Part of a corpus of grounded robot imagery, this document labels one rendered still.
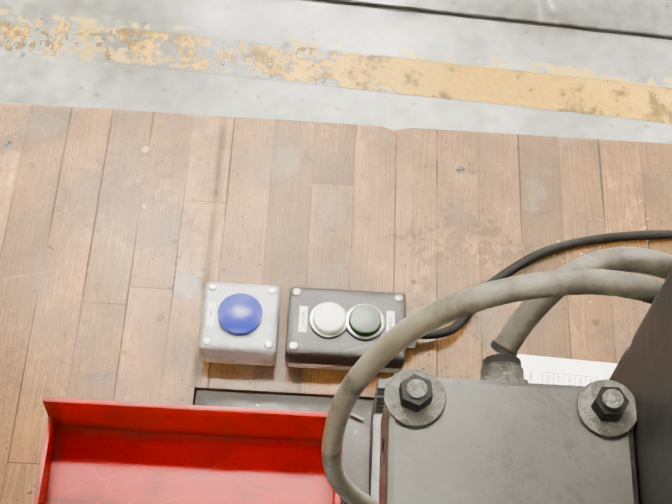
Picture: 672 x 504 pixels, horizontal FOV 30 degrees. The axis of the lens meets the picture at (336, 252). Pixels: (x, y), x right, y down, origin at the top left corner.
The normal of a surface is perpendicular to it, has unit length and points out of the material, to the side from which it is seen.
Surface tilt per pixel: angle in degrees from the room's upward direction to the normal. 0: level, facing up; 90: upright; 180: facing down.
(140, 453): 0
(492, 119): 0
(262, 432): 90
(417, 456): 0
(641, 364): 90
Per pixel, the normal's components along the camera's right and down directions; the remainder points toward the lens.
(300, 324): 0.04, -0.50
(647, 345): -1.00, -0.06
